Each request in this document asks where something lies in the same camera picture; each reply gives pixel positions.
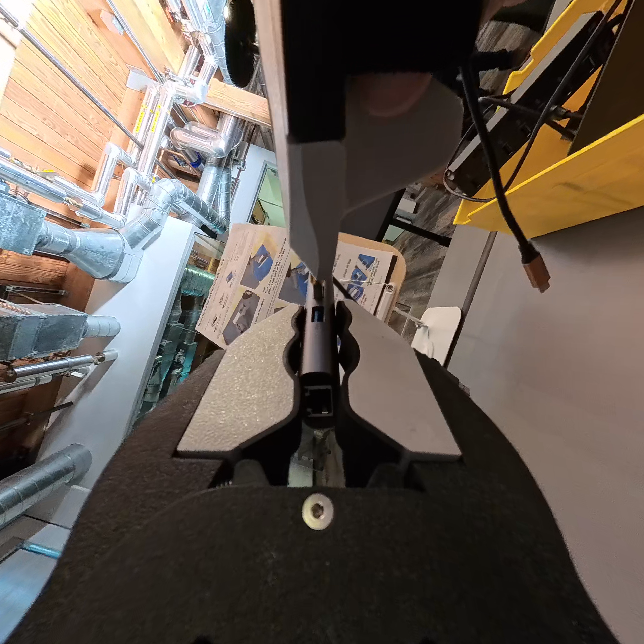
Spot black monitor stand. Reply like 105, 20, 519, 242
381, 191, 453, 247

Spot slim grey usb hub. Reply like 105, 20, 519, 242
299, 292, 339, 429

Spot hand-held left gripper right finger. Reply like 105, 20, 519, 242
335, 300, 463, 486

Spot printed instruction sheet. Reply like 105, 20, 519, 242
199, 224, 398, 351

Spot silver ventilation duct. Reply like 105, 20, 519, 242
0, 146, 229, 283

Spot person's right hand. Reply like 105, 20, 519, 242
360, 73, 436, 118

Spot silver insulated pipes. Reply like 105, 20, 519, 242
93, 0, 243, 222

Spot yellow plastic bin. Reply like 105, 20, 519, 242
453, 0, 644, 240

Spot rectangular metal duct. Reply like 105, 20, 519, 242
0, 311, 121, 362

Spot white document stand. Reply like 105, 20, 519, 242
387, 282, 464, 367

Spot wooden document board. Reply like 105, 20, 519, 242
372, 241, 407, 324

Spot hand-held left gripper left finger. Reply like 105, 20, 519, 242
177, 303, 306, 485

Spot long black usb hub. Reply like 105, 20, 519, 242
444, 10, 605, 198

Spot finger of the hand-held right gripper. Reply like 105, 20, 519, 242
287, 139, 349, 283
342, 73, 465, 240

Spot black cable orange plugs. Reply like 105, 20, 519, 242
312, 50, 551, 300

